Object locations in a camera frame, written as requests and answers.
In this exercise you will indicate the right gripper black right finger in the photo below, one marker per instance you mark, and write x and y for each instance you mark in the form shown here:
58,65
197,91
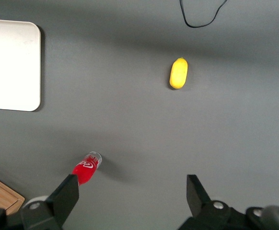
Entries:
201,210

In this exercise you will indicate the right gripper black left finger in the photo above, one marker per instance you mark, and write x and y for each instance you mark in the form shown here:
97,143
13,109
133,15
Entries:
60,201

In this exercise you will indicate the white rectangular tray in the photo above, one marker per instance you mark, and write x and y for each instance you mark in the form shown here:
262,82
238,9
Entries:
10,64

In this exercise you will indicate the red soda can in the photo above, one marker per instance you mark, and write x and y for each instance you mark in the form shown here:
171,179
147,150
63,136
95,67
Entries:
84,171

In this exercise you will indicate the wooden board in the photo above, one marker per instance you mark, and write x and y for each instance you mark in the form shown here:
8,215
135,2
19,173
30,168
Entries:
0,194

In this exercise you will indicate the yellow lemon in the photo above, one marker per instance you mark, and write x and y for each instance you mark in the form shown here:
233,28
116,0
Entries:
178,73

